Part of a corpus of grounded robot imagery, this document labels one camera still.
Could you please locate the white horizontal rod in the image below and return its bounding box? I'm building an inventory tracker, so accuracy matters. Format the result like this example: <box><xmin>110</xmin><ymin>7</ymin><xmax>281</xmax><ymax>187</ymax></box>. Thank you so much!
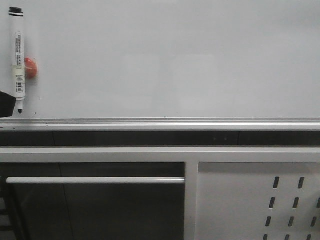
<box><xmin>6</xmin><ymin>177</ymin><xmax>185</xmax><ymax>184</ymax></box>

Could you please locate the large whiteboard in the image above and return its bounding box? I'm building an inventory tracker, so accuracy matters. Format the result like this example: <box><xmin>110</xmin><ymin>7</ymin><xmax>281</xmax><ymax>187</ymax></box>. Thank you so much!
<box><xmin>0</xmin><ymin>0</ymin><xmax>320</xmax><ymax>131</ymax></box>

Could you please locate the red round magnet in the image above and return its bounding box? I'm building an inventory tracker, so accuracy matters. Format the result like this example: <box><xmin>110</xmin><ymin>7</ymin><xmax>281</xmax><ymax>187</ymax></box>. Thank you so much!
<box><xmin>24</xmin><ymin>57</ymin><xmax>38</xmax><ymax>79</ymax></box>

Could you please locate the white marker black tip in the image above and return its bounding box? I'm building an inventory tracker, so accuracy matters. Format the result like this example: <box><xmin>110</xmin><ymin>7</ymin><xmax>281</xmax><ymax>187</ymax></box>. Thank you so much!
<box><xmin>8</xmin><ymin>6</ymin><xmax>26</xmax><ymax>114</ymax></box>

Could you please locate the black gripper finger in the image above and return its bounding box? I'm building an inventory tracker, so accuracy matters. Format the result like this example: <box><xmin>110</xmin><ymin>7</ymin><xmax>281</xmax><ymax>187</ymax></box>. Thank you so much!
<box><xmin>0</xmin><ymin>91</ymin><xmax>16</xmax><ymax>118</ymax></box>

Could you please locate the grey whiteboard stand frame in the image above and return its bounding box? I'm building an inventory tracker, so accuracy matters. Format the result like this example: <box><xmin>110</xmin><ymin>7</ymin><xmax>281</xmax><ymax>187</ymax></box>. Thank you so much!
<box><xmin>0</xmin><ymin>147</ymin><xmax>320</xmax><ymax>240</ymax></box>

